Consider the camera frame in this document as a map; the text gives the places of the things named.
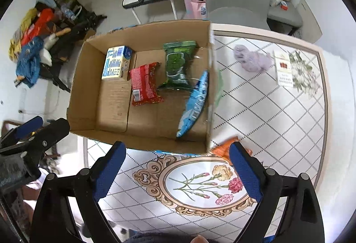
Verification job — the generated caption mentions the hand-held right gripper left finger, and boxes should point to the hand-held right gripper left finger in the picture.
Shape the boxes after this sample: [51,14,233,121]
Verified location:
[29,141,127,243]

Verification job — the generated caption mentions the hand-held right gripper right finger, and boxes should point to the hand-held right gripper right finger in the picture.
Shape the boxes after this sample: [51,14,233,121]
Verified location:
[229,141,326,243]

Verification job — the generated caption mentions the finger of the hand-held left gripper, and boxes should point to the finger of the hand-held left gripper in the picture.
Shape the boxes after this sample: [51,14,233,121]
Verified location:
[0,118,71,177]
[0,116,44,149]

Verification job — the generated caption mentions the orange snack packet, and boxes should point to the orange snack packet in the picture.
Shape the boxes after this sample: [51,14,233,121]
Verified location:
[210,137,253,163]

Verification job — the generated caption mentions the brown cardboard box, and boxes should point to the brown cardboard box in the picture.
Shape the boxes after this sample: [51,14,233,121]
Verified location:
[66,20,215,156]

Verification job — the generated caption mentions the blue snack packet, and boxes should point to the blue snack packet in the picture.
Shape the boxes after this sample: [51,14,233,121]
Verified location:
[176,70,209,139]

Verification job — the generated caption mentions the pile of colourful clothes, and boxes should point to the pile of colourful clothes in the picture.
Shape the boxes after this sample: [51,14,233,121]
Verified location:
[8,0,107,90]

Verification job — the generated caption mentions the red snack packet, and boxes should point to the red snack packet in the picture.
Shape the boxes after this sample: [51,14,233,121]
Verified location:
[129,62,164,107]

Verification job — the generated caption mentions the white and blue milk carton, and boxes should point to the white and blue milk carton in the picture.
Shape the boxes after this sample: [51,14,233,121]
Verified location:
[101,45,133,81]

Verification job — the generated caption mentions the white and red cigarette pack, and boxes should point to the white and red cigarette pack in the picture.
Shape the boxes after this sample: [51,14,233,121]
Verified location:
[273,50,295,88]

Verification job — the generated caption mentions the purple crumpled cloth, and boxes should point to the purple crumpled cloth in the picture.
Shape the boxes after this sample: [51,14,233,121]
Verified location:
[233,44,274,73]

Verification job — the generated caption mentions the green snack packet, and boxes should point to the green snack packet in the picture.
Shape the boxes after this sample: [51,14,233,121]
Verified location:
[157,41,197,91]

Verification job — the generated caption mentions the pink printed gift bag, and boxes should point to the pink printed gift bag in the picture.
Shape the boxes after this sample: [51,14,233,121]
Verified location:
[190,0,208,20]

